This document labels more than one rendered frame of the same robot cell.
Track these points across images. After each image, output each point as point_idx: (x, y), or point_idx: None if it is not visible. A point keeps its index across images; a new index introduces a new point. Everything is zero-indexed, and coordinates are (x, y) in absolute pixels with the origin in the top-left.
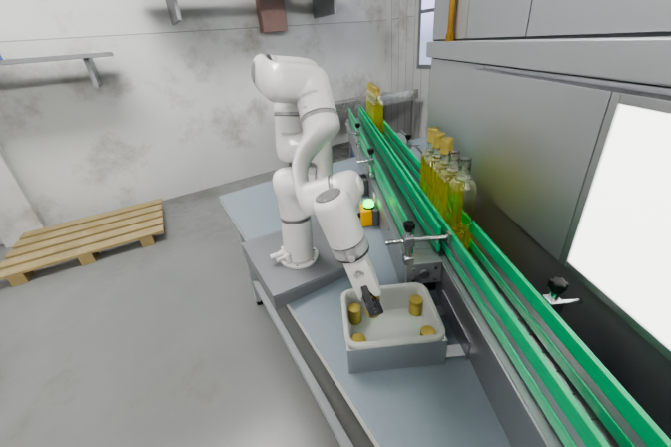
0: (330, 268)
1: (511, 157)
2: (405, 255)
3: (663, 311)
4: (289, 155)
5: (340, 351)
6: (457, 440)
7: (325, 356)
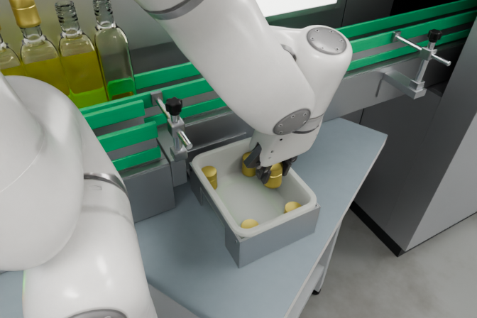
0: (164, 306)
1: None
2: (181, 147)
3: None
4: (83, 190)
5: (294, 249)
6: (316, 153)
7: (310, 264)
